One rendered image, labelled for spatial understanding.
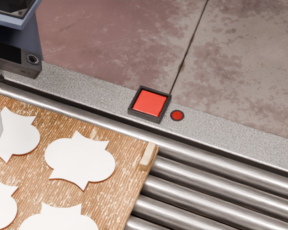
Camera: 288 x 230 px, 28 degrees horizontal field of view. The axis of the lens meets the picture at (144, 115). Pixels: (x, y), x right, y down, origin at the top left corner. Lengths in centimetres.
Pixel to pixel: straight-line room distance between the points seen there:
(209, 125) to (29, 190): 41
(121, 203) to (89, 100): 28
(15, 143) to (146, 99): 30
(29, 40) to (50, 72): 41
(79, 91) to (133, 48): 138
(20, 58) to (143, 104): 33
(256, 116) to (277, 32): 54
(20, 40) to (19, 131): 55
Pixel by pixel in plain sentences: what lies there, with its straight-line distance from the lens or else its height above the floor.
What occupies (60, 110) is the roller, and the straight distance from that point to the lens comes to 127.
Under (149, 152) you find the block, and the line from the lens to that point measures 114.
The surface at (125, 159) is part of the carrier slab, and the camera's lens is 117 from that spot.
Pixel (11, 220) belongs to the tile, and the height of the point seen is 94.
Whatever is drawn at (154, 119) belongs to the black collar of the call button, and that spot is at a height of 93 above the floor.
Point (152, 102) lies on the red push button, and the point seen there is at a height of 93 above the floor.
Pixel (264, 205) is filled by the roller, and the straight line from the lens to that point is 117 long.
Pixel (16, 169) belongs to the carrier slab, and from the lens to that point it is 117.
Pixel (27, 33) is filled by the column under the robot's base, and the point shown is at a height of 72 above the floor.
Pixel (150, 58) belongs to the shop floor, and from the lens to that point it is 263.
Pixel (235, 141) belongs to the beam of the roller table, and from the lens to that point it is 124.
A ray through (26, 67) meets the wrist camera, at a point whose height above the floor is 116.
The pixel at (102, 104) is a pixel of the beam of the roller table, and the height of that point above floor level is 92.
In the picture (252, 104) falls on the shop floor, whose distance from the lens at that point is 250.
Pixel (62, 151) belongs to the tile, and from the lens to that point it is 118.
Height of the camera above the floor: 191
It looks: 52 degrees down
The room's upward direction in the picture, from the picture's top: 2 degrees clockwise
